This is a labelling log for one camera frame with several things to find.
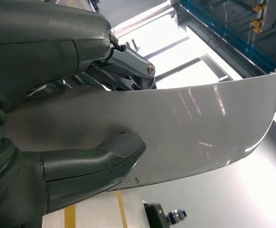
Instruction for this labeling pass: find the yellow floor tape rectangle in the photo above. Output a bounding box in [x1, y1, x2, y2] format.
[64, 190, 129, 228]

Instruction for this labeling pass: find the black device with connector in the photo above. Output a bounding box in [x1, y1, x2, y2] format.
[144, 203, 187, 228]

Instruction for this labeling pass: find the yellow fitting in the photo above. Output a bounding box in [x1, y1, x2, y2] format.
[250, 2, 268, 34]

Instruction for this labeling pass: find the grey aluminium workbench frame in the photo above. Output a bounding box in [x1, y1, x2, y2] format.
[171, 0, 276, 124]

